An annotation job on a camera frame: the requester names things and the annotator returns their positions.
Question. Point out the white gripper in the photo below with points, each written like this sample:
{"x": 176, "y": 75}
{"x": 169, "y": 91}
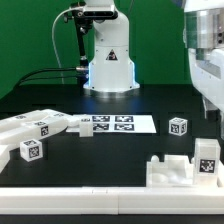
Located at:
{"x": 208, "y": 78}

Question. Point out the white chair seat part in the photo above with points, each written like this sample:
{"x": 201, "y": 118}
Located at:
{"x": 174, "y": 171}

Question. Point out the white chair side plank front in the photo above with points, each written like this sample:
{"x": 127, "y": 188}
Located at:
{"x": 32, "y": 130}

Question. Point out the white chair side plank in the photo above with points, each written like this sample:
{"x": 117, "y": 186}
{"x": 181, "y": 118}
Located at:
{"x": 32, "y": 130}
{"x": 36, "y": 115}

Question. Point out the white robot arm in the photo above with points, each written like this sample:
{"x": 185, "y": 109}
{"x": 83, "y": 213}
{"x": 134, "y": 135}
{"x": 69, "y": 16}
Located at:
{"x": 112, "y": 71}

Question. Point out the white tagged cube right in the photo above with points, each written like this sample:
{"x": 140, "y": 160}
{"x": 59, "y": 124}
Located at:
{"x": 178, "y": 126}

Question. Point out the white tagged cube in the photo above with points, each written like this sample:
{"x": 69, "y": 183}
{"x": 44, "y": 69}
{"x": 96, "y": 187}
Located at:
{"x": 178, "y": 126}
{"x": 31, "y": 150}

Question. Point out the white paper tag sheet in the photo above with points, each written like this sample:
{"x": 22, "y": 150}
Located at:
{"x": 121, "y": 123}

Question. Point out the white front fence bar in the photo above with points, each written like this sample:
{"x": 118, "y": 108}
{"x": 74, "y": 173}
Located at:
{"x": 112, "y": 200}

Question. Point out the white tagged cube left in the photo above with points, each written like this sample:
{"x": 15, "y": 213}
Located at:
{"x": 31, "y": 150}

